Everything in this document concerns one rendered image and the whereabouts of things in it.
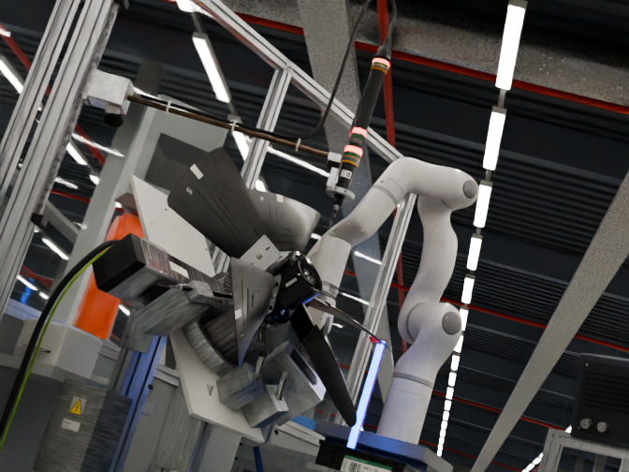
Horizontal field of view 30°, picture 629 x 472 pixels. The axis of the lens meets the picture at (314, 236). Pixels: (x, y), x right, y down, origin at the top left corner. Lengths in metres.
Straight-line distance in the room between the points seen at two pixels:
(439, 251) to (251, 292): 1.05
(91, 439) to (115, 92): 0.85
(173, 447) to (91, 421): 0.20
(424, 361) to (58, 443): 1.09
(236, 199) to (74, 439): 0.66
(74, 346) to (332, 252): 0.76
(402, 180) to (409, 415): 0.66
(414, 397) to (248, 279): 1.00
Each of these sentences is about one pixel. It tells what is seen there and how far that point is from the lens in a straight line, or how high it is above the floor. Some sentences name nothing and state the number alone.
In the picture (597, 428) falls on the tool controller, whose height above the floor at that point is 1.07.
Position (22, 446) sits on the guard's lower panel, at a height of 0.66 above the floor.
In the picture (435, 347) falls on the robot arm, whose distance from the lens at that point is 3.31.
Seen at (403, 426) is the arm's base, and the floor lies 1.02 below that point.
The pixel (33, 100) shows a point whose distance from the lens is 3.08.
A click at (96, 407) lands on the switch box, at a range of 2.72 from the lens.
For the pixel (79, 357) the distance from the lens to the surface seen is 2.96.
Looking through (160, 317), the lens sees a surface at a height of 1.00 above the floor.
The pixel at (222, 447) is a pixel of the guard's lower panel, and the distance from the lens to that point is 3.72.
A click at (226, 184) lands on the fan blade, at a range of 2.66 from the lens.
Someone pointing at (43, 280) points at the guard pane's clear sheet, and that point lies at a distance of 3.14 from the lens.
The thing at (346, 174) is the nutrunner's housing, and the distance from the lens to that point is 2.84.
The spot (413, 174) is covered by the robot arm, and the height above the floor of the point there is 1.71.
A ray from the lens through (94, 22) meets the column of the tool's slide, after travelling 3.01.
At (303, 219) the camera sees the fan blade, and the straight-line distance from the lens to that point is 2.92.
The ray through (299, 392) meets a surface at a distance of 2.77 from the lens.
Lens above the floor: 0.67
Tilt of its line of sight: 14 degrees up
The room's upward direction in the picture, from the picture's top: 17 degrees clockwise
